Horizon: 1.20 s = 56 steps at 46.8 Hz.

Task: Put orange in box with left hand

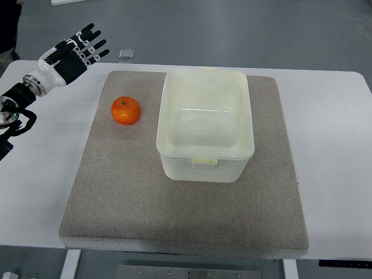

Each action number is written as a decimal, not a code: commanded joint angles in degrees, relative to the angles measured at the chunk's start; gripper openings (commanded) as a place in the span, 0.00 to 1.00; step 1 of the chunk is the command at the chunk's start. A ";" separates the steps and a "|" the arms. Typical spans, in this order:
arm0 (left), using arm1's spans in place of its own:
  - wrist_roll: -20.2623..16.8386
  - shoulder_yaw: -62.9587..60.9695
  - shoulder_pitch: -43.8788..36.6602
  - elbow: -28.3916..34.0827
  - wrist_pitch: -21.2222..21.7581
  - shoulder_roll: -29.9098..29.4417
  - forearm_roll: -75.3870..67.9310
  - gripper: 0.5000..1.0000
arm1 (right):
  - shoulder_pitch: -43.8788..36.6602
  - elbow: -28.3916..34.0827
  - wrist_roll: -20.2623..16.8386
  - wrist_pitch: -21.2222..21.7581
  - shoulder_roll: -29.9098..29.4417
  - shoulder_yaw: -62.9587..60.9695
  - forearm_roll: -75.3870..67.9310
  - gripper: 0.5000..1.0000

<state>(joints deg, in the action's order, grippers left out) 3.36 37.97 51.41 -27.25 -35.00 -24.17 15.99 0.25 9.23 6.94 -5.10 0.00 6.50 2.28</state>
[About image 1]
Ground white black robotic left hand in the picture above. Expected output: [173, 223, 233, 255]
[23, 23, 109, 96]

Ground orange fruit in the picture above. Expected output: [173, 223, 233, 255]
[110, 96, 141, 125]

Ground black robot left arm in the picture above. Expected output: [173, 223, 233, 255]
[1, 82, 37, 160]

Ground white plastic box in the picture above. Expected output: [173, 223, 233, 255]
[156, 68, 255, 183]

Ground white board on floor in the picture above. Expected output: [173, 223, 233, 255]
[51, 0, 84, 6]

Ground small clear plastic container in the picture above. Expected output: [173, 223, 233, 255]
[119, 49, 135, 60]

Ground dark clothed person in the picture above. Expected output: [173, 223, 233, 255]
[1, 0, 24, 63]

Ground grey felt mat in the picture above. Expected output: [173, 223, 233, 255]
[59, 71, 308, 258]

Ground white table leg left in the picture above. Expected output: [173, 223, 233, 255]
[60, 249, 81, 279]

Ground white table leg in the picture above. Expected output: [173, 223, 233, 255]
[282, 259, 299, 279]
[60, 249, 81, 279]

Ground small white block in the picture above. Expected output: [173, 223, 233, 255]
[2, 271, 19, 279]

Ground white table leg right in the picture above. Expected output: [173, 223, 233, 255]
[282, 259, 299, 279]

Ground black control panel strip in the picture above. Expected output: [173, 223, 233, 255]
[319, 259, 372, 269]

